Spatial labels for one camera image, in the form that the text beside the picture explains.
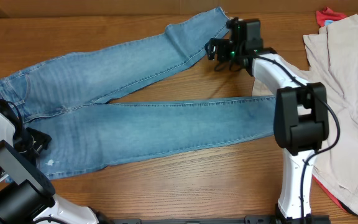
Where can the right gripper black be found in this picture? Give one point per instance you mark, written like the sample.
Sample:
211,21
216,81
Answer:
220,46

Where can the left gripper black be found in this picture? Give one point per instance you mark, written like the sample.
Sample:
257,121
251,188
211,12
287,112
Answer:
40,140

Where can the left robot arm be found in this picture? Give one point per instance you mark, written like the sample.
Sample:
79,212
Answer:
26,194

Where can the beige shirt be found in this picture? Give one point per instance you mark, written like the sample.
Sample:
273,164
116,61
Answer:
332,54

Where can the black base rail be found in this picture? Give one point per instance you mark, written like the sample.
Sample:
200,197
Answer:
194,221

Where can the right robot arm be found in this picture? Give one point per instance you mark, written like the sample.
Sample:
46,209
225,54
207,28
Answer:
300,122

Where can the blue denim jeans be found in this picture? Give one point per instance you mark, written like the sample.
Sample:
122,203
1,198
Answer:
74,99

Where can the red cloth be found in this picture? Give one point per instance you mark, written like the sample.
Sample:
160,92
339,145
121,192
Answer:
329,194

